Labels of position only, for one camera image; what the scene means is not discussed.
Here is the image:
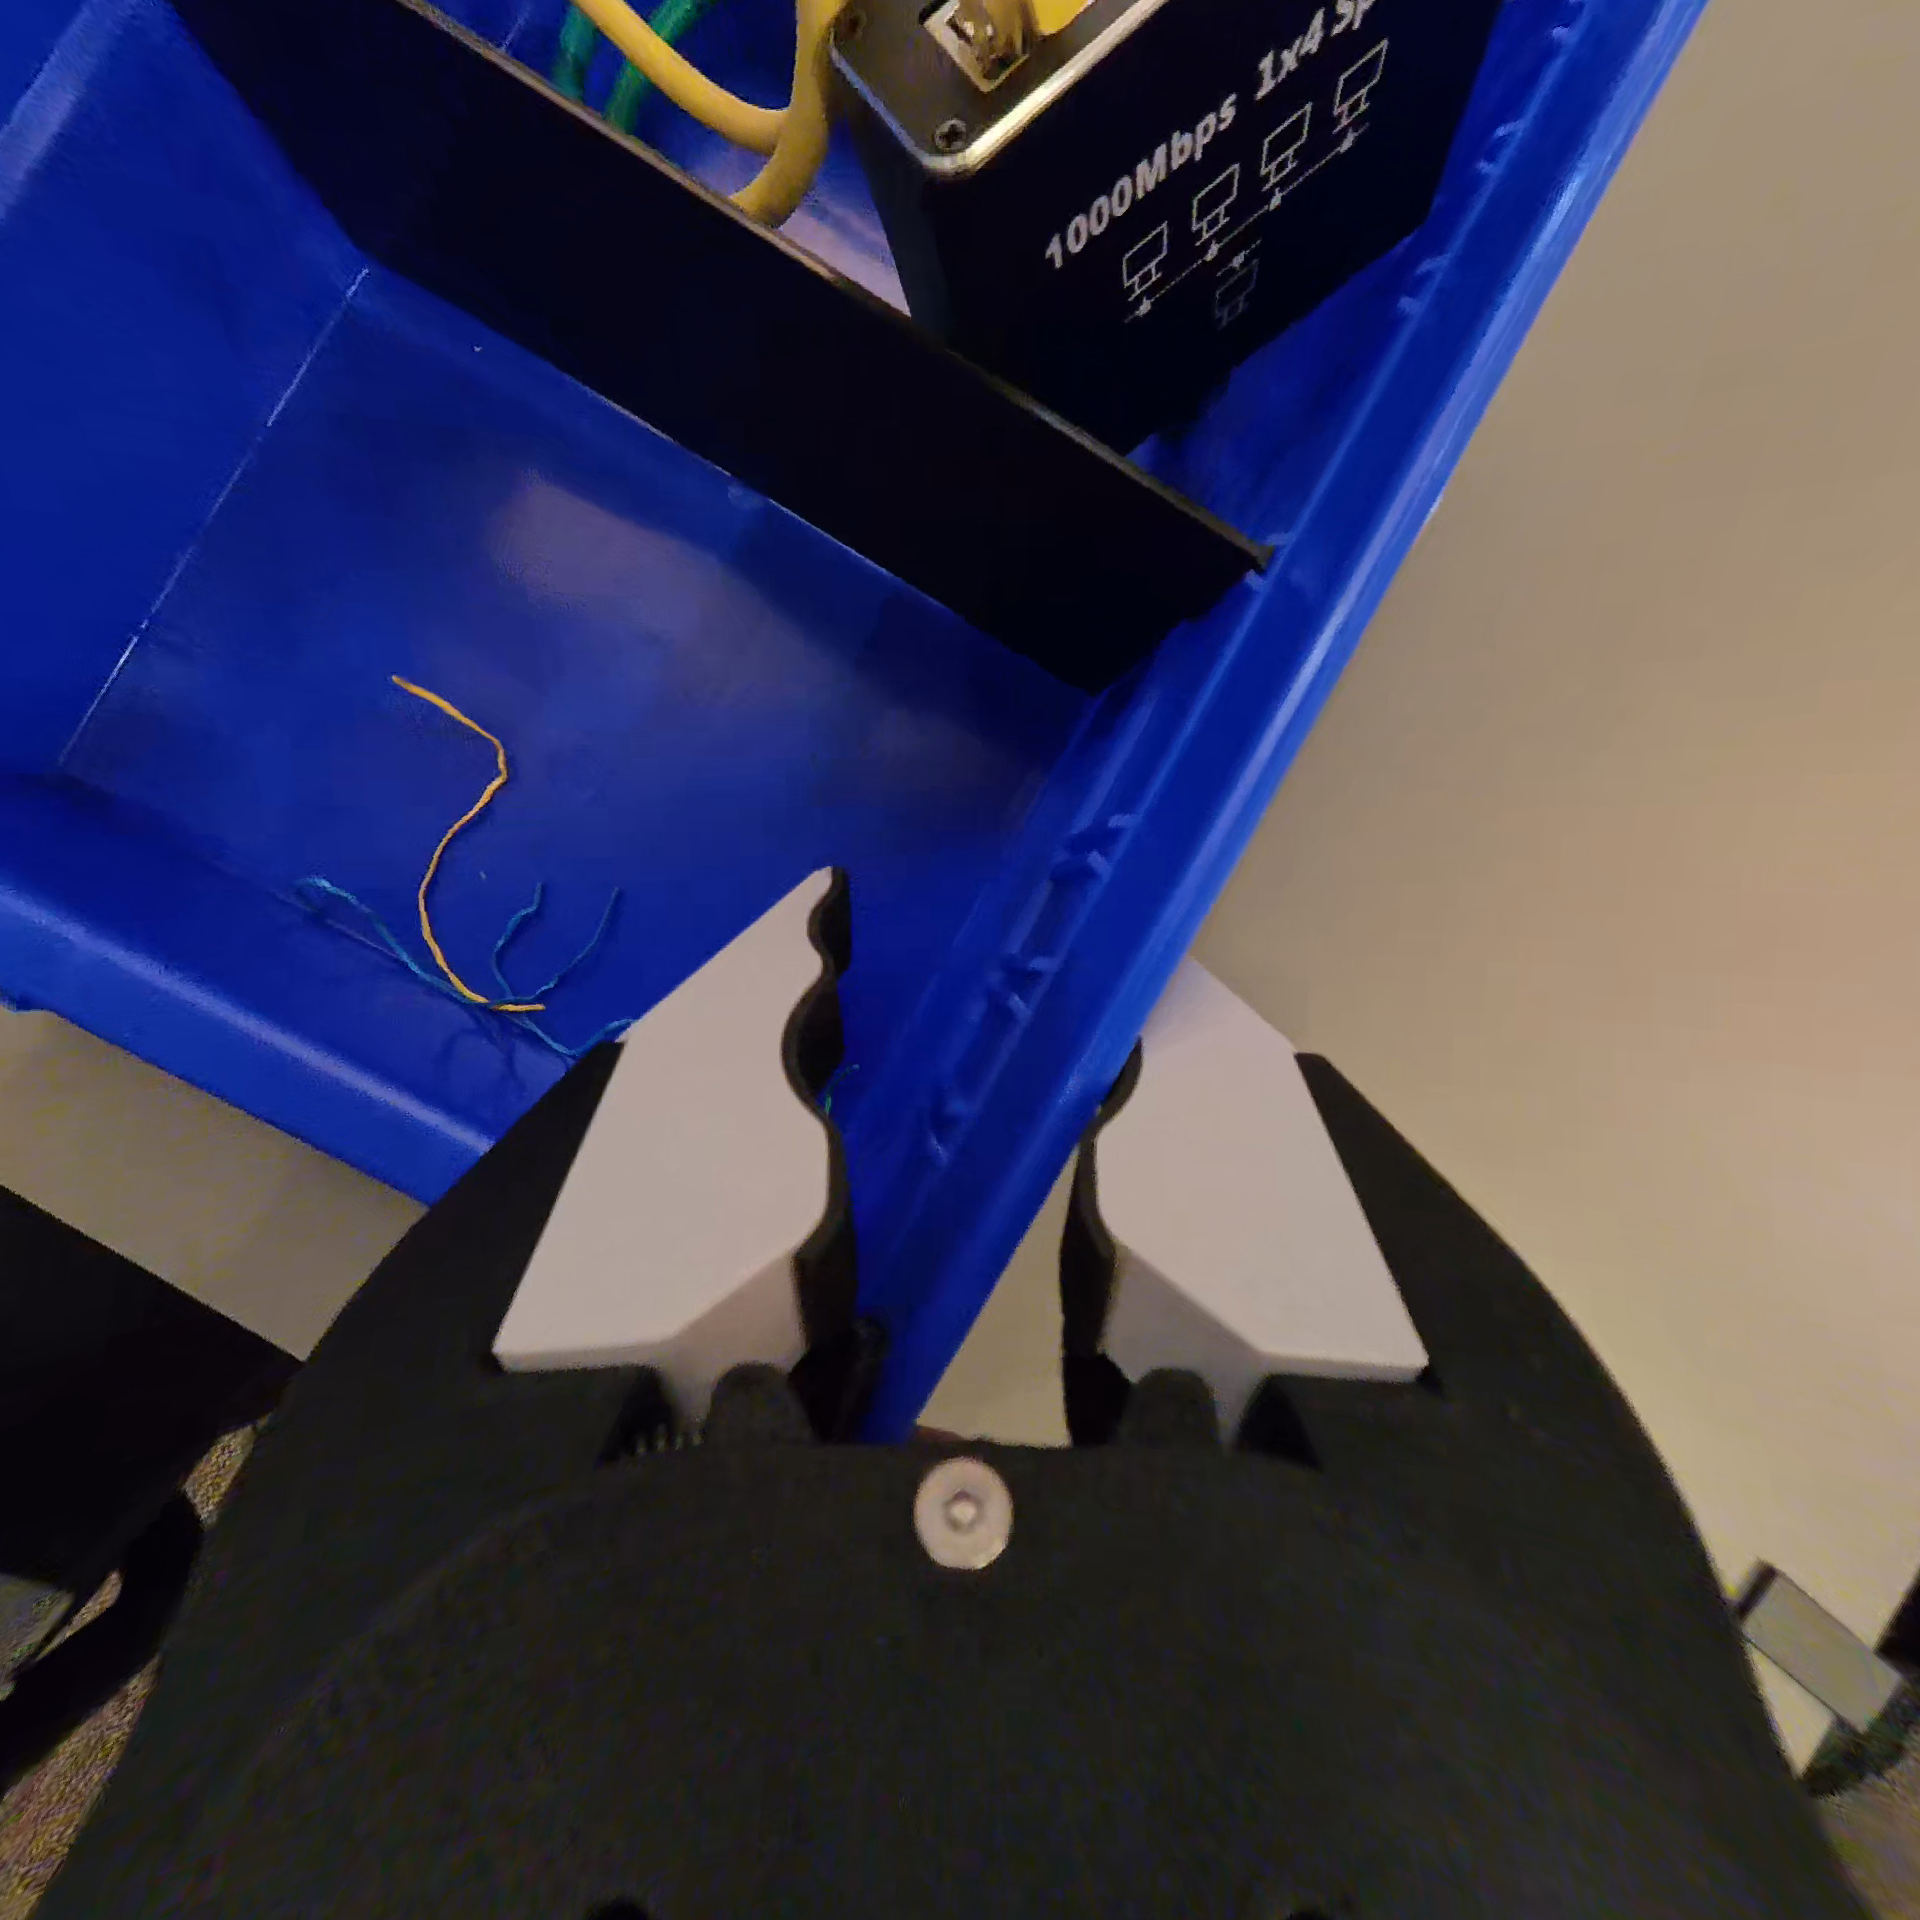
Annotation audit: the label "black bin divider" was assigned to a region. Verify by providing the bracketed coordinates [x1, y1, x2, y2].
[180, 0, 1274, 689]

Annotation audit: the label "thin orange wire scrap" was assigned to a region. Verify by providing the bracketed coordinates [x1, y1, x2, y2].
[391, 676, 550, 1012]

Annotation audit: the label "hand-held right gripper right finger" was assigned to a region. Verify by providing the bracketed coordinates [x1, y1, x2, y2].
[1060, 959, 1430, 1448]

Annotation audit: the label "black ethernet splitter box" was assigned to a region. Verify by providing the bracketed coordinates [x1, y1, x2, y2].
[829, 0, 1500, 442]

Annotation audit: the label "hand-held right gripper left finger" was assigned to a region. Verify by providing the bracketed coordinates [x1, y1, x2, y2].
[494, 868, 860, 1437]

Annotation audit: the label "blue plastic bin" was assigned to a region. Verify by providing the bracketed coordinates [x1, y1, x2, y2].
[0, 0, 1711, 1448]

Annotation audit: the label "thin blue wire scraps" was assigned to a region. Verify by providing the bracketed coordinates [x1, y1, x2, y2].
[291, 877, 639, 1058]

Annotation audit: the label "yellow ethernet cable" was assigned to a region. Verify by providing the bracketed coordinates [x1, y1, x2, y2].
[578, 0, 1084, 230]

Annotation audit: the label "green ethernet cable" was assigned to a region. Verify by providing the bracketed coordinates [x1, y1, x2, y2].
[548, 0, 705, 129]

